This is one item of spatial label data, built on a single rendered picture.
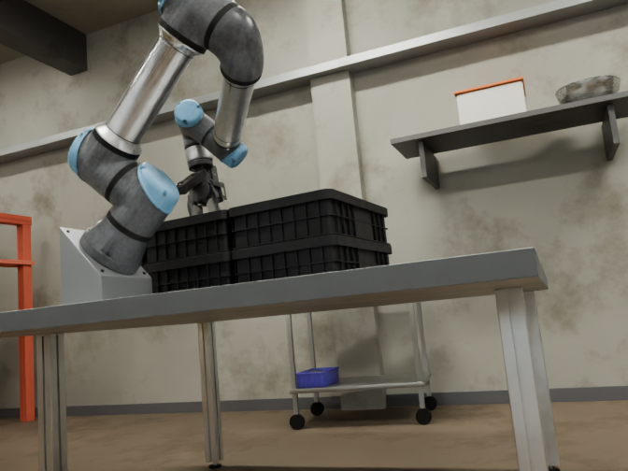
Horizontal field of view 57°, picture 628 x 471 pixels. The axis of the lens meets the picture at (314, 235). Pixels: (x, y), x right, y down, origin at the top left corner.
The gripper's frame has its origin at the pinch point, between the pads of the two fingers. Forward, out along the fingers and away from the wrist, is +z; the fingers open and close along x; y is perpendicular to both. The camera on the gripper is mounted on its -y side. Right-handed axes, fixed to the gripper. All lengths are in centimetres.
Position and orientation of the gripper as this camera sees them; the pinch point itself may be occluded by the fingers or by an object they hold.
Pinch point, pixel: (206, 229)
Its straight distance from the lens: 163.8
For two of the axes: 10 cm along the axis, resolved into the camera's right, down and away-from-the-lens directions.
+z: 2.0, 9.6, -2.0
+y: 4.6, 0.8, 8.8
